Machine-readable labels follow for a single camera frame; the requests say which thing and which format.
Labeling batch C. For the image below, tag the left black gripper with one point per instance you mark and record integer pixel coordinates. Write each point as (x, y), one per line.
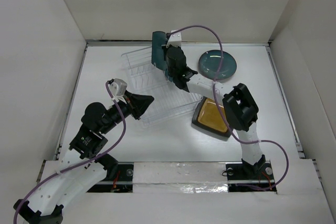
(139, 103)

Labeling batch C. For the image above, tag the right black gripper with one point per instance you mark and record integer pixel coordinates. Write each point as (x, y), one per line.
(169, 47)

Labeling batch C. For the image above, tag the dark blue round plate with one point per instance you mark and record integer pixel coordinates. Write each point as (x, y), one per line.
(218, 62)

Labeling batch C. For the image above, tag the teal square plate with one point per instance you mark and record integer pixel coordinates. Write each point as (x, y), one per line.
(159, 40)

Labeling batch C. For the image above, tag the teal scalloped plate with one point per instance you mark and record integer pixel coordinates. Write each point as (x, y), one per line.
(167, 75)

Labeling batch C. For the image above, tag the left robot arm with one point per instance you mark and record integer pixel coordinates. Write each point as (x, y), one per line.
(85, 163)

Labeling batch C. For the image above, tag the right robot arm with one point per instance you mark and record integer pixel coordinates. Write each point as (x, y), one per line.
(239, 106)

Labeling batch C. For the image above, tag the clear white dish rack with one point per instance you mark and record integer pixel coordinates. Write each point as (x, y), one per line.
(145, 79)

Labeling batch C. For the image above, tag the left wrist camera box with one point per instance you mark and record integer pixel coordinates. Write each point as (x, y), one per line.
(117, 87)

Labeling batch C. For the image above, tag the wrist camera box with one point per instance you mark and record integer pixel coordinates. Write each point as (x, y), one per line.
(117, 87)
(174, 39)

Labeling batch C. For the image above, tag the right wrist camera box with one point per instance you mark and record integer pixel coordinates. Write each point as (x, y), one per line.
(174, 39)

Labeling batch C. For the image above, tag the metal rail bar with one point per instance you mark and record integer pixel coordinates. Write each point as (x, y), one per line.
(222, 180)

